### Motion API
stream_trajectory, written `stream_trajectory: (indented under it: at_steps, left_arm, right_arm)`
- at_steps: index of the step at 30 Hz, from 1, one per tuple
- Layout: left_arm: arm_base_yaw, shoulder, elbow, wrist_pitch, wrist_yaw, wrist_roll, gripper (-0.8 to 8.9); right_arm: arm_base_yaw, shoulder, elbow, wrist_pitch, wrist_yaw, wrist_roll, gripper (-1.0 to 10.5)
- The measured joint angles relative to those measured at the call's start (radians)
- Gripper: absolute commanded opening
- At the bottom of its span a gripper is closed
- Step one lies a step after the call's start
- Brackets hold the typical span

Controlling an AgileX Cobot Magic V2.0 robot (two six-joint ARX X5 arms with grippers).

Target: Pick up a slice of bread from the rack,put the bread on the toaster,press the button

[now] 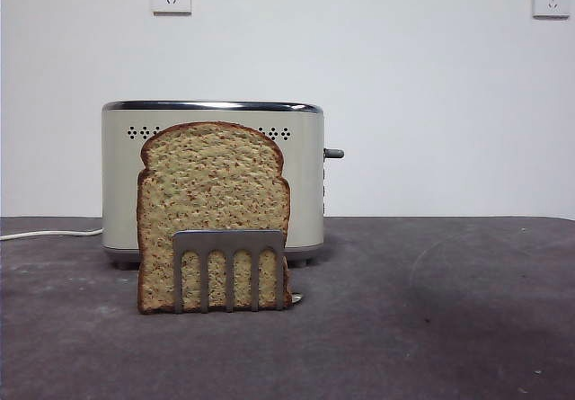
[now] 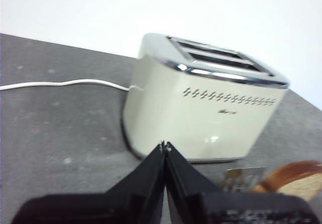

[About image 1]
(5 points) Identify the brown wholegrain bread slice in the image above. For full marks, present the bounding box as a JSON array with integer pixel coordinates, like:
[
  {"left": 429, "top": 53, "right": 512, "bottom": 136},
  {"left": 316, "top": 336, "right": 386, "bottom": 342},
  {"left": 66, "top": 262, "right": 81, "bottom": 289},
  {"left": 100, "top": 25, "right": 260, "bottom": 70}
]
[{"left": 136, "top": 120, "right": 292, "bottom": 316}]

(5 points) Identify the shiny steel toast rack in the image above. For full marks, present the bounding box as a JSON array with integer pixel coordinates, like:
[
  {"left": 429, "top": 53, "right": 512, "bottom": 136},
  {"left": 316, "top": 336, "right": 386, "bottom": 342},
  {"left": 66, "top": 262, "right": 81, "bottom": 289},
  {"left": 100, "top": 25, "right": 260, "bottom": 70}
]
[{"left": 172, "top": 229, "right": 306, "bottom": 315}]

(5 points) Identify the cream steel two-slot toaster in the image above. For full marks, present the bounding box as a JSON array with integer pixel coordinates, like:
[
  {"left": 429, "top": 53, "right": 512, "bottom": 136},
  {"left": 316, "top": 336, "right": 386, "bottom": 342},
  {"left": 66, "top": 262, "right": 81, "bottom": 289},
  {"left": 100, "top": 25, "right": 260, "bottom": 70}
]
[{"left": 100, "top": 99, "right": 326, "bottom": 271}]

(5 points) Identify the white power cord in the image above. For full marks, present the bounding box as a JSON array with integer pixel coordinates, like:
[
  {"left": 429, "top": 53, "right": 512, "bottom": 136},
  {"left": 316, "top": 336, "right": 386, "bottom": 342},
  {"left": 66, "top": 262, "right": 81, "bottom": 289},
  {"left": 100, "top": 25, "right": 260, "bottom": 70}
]
[{"left": 0, "top": 227, "right": 104, "bottom": 242}]

